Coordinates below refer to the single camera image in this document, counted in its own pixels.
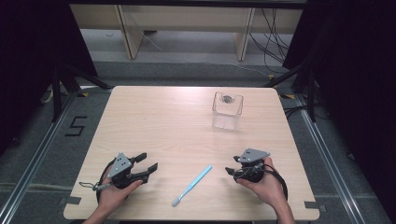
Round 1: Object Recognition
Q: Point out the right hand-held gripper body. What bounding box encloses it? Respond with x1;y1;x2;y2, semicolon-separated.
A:
233;147;271;184

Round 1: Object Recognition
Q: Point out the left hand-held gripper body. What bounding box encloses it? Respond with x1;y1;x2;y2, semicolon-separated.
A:
106;152;149;189

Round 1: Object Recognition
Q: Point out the person's right hand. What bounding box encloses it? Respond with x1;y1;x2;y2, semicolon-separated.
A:
237;156;288;210

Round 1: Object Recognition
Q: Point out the person's left hand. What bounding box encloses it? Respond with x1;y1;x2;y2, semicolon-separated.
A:
97;170;144;214

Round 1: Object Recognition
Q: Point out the light blue toothbrush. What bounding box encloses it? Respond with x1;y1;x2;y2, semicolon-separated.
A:
171;164;214;208

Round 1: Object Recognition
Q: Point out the clear square glass cup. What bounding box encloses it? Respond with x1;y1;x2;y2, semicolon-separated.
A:
211;91;245;132

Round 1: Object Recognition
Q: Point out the black metal stand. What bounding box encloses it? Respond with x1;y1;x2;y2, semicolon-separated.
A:
262;61;318;123
50;61;114;123

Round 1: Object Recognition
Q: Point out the dark curtain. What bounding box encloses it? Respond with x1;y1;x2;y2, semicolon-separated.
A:
282;0;396;216
0;0;98;157

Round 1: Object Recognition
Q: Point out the beige wooden desk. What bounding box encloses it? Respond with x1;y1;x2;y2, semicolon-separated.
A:
69;3;304;62

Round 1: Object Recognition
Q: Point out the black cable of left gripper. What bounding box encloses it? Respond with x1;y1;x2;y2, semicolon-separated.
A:
78;158;118;204

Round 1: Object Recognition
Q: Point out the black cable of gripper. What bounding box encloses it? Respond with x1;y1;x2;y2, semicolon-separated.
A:
263;162;290;201
78;158;118;204

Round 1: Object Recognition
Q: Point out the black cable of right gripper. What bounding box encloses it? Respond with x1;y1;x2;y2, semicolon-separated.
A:
263;162;290;201

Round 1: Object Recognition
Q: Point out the aluminium floor rail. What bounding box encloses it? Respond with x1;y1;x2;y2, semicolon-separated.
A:
294;92;366;224
0;90;78;224

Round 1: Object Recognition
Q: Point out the bundle of black cables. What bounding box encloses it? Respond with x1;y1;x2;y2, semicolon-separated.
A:
248;7;295;75

